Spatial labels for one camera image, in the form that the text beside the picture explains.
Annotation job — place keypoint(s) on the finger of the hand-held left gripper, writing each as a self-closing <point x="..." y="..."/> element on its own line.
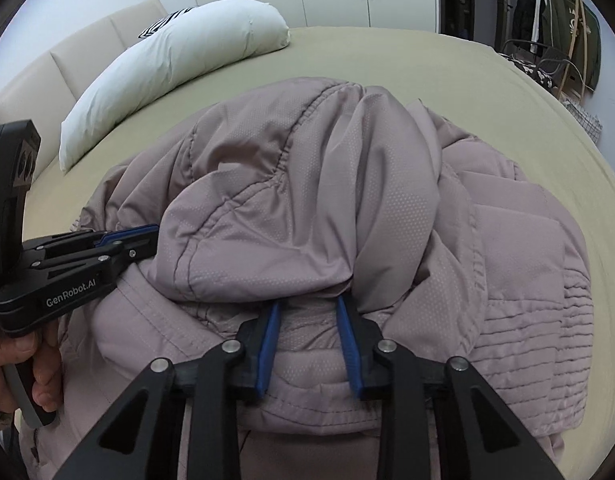
<point x="127" y="256"/>
<point x="132" y="235"/>

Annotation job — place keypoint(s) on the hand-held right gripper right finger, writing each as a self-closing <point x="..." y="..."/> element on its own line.
<point x="350" y="350"/>

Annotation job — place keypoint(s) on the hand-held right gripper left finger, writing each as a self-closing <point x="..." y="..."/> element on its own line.
<point x="267" y="350"/>

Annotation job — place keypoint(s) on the mauve hooded puffer coat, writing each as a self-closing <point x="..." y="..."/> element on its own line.
<point x="337" y="185"/>

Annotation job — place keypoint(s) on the wooden clothes rack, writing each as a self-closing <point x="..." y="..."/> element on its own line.
<point x="580" y="35"/>

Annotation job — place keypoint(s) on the person's left hand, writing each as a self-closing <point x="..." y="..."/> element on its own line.
<point x="46" y="375"/>

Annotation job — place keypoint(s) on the large white pillow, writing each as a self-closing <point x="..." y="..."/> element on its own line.
<point x="177" y="65"/>

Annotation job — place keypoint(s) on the beige padded headboard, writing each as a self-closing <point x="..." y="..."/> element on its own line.
<point x="67" y="65"/>

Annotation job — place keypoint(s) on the zebra striped pillow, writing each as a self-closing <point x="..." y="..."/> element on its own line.
<point x="165" y="22"/>

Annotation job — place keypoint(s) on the bed with olive sheet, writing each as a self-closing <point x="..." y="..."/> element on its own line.
<point x="437" y="70"/>

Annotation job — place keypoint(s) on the white grid laundry basket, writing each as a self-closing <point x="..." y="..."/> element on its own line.
<point x="585" y="120"/>

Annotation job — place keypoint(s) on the black white patterned cushion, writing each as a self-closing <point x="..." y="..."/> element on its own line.
<point x="532" y="72"/>

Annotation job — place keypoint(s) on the black hanging jacket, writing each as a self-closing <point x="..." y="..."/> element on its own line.
<point x="525" y="7"/>

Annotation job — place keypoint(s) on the white hanging garment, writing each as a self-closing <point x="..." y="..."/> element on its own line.
<point x="539" y="12"/>

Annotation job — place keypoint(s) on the metal frame chair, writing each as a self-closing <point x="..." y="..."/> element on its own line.
<point x="560" y="57"/>

